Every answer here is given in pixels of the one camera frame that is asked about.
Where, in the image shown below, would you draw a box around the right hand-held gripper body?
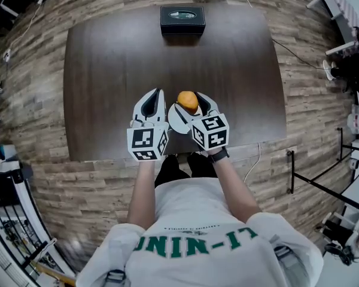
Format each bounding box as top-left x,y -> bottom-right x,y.
191,109 -> 230,152

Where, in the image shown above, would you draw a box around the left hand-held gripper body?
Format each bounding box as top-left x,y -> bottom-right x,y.
126,120 -> 170,163

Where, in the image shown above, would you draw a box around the white plate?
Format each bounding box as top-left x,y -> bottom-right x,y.
167,101 -> 203,136

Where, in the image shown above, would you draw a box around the orange fruit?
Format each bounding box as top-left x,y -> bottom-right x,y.
177,90 -> 199,116

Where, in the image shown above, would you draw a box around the person's left forearm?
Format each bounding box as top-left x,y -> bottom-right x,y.
127,159 -> 157,230

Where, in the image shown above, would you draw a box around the person's right forearm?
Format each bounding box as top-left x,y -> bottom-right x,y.
213,155 -> 263,224

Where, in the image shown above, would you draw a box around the dark wooden table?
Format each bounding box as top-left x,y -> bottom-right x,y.
62,5 -> 288,163

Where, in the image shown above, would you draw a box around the black trousers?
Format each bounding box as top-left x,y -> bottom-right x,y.
153,152 -> 220,188

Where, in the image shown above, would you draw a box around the black box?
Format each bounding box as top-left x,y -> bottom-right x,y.
159,5 -> 206,37

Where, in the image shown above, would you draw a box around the white t-shirt green print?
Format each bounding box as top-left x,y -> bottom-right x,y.
75,178 -> 324,287

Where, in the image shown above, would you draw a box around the black metal rack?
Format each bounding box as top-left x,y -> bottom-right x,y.
286,127 -> 359,212

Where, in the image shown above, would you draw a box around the white shelf rack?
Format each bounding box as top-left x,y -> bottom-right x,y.
0,157 -> 76,284

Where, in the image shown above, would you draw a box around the black cable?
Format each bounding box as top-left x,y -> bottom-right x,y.
272,38 -> 327,70

